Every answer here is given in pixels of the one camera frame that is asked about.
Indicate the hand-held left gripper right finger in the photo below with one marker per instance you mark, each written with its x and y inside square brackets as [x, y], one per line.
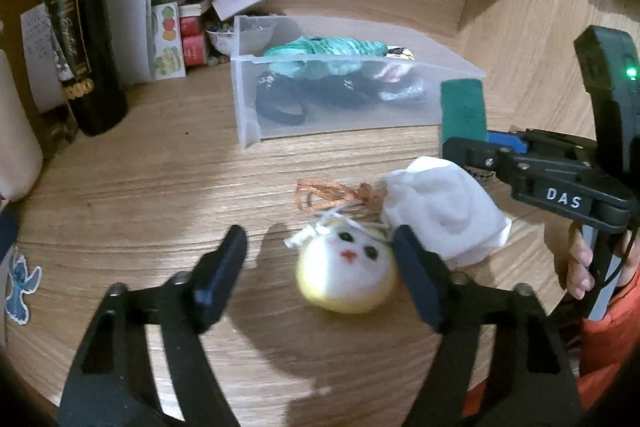
[415, 279]

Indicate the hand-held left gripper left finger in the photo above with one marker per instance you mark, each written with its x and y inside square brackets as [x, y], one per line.
[222, 282]

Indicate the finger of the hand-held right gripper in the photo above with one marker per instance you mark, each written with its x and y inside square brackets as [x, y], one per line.
[505, 139]
[475, 152]

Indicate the white cloth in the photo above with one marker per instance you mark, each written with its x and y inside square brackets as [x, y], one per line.
[440, 207]

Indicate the yellow plush chick toy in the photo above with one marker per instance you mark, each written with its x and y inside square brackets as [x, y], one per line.
[345, 274]

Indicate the clear plastic bin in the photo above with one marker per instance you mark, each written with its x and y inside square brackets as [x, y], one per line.
[340, 117]

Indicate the person's right hand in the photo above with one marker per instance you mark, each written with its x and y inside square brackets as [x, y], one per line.
[580, 267]

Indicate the pink and white packet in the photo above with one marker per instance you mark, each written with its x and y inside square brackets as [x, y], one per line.
[400, 79]

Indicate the yellow and black item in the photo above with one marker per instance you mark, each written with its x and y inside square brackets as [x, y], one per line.
[401, 53]

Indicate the teal cloth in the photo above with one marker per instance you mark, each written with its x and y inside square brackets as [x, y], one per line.
[320, 52]

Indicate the black cloth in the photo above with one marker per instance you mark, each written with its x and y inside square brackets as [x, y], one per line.
[285, 99]

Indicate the blue cartoon sticker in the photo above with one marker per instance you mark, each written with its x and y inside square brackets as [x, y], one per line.
[20, 287]

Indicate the person's orange clothing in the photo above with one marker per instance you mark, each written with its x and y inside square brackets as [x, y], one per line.
[610, 337]

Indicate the red can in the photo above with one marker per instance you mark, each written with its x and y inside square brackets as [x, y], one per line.
[196, 49]
[191, 25]

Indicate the white ceramic bowl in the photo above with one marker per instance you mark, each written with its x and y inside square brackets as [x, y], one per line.
[222, 39]

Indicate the fruit picture card box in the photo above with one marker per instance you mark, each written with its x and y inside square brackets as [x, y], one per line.
[167, 42]

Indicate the white plastic container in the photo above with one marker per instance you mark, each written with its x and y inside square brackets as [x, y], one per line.
[15, 142]

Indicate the dark wine bottle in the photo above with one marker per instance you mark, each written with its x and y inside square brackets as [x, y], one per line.
[85, 57]

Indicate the white paper sheet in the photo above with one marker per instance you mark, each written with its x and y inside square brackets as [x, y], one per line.
[127, 32]

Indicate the white printed card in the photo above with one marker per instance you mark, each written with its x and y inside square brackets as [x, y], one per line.
[37, 47]

